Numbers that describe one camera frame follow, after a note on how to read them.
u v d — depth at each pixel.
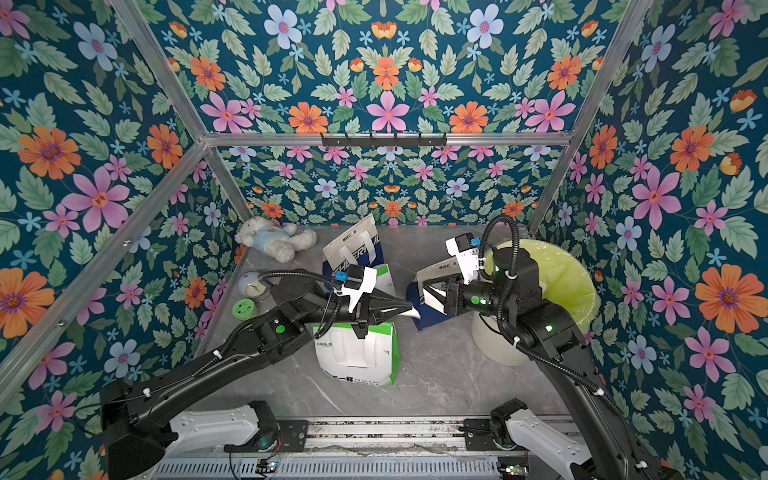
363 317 0.49
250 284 0.94
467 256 0.53
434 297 0.58
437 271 0.77
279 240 1.07
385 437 0.75
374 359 0.71
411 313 0.54
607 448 0.37
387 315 0.54
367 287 0.46
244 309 0.92
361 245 0.91
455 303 0.51
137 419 0.39
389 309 0.52
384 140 0.93
